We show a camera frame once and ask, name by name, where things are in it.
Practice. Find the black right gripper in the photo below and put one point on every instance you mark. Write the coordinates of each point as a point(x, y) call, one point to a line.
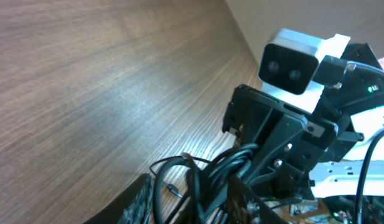
point(286, 142)

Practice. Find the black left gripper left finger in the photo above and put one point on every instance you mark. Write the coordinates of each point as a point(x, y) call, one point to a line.
point(132, 206)

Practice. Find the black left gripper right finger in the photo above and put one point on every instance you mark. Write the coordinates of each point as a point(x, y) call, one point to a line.
point(245, 207)

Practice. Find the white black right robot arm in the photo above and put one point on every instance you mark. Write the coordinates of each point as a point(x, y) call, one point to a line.
point(361, 96)

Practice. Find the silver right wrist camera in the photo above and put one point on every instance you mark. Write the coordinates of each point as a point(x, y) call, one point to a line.
point(296, 67)

